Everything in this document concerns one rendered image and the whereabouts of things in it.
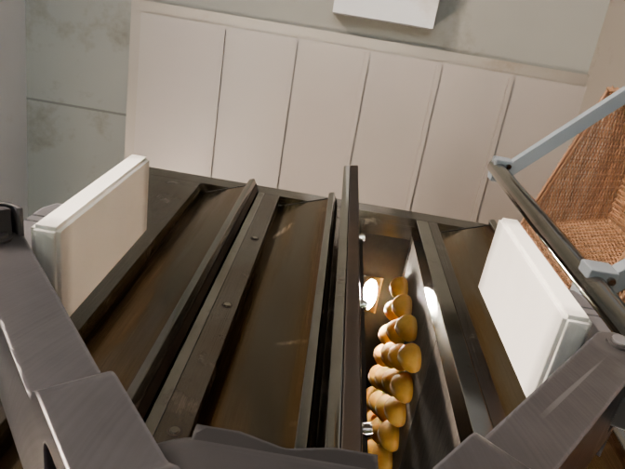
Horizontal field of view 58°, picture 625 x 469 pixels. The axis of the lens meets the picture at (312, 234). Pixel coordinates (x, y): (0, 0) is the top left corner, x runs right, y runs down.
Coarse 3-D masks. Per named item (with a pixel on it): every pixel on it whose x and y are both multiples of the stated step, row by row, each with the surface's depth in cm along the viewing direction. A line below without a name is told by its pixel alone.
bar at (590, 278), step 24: (624, 96) 104; (576, 120) 107; (552, 144) 108; (504, 168) 107; (528, 216) 87; (552, 240) 77; (576, 264) 70; (600, 264) 67; (624, 264) 67; (576, 288) 68; (600, 288) 63; (624, 288) 67; (600, 312) 61; (624, 312) 59
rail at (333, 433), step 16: (336, 288) 103; (336, 304) 98; (336, 320) 93; (336, 336) 88; (336, 352) 84; (336, 368) 81; (336, 384) 77; (336, 400) 74; (336, 416) 72; (336, 432) 69
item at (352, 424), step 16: (352, 176) 166; (352, 192) 153; (352, 208) 141; (352, 224) 131; (352, 240) 123; (352, 256) 115; (352, 272) 109; (352, 288) 102; (352, 304) 97; (352, 320) 92; (352, 336) 88; (352, 352) 84; (352, 368) 80; (352, 384) 77; (352, 400) 74; (352, 416) 71; (352, 432) 69; (352, 448) 66
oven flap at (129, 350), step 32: (224, 192) 180; (256, 192) 180; (192, 224) 156; (224, 224) 145; (160, 256) 139; (192, 256) 135; (224, 256) 136; (128, 288) 124; (160, 288) 121; (192, 288) 113; (128, 320) 110; (160, 320) 107; (192, 320) 109; (96, 352) 101; (128, 352) 99; (160, 352) 93; (128, 384) 89; (160, 384) 92; (0, 448) 81
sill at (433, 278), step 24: (432, 240) 169; (432, 264) 153; (432, 288) 142; (432, 312) 137; (456, 312) 131; (456, 336) 121; (456, 360) 113; (456, 384) 108; (456, 408) 106; (480, 408) 100; (480, 432) 94
